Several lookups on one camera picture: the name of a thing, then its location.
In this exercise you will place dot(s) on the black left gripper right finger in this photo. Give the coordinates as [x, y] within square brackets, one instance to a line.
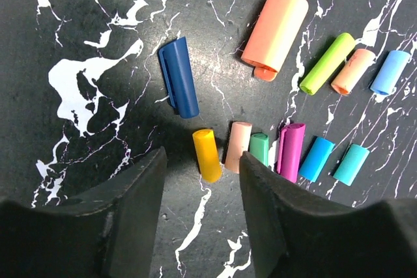
[294, 233]

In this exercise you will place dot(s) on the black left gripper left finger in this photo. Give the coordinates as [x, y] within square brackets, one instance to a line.
[106, 231]

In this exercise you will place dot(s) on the purple pen cap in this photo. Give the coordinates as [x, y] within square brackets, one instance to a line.
[289, 150]

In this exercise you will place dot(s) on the teal pen cap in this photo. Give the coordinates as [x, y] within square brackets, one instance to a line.
[351, 164]

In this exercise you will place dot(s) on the dark green pen cap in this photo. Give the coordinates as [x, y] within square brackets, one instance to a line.
[259, 147]

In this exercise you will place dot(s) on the yellow pen cap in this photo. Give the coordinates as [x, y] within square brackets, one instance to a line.
[207, 155]

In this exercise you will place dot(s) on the peach orange pen cap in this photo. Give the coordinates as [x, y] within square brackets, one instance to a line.
[353, 70]

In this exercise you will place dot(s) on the dark blue pen cap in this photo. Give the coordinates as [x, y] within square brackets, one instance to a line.
[176, 68]

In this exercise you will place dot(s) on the light green pen cap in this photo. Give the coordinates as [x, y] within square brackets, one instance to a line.
[328, 63]

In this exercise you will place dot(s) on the orange highlighter cap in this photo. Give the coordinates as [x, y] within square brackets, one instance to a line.
[273, 35]

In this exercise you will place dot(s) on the light blue pen cap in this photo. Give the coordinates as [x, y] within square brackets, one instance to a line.
[390, 71]

